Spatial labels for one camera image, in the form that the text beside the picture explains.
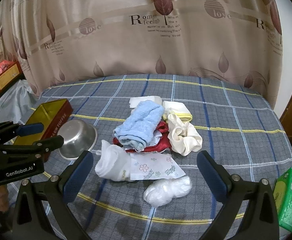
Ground white cloth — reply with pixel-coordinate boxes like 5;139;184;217
95;140;131;181

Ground cream satin cloth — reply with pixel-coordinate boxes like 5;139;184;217
167;114;203;157

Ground clear plastic bag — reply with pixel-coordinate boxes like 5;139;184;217
143;176;192;208

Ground red satin cloth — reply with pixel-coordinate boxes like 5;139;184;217
112;121;171;153

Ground floral Hygiene wipe packet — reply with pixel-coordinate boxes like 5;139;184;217
130;153;186;180

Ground yellow-edged white towel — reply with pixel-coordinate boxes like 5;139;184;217
162;101;193;122

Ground light blue towel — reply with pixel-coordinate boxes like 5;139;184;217
113;100;164;152

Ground white foam block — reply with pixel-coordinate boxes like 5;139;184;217
129;96;162;109

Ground gold toffee tin box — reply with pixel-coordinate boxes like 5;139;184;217
14;99;73;146

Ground stainless steel bowl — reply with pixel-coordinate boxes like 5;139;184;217
58;119;98;160

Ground green cardboard box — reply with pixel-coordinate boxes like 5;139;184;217
273;168;292;232

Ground yellow red carton box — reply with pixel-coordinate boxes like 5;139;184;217
0;61;23;97

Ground grey plaid bed sheet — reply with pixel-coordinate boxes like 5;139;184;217
0;73;292;240

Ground red plastic bag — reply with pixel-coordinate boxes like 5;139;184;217
0;60;14;74

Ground beige leaf-print curtain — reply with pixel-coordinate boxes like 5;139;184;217
0;0;283;106

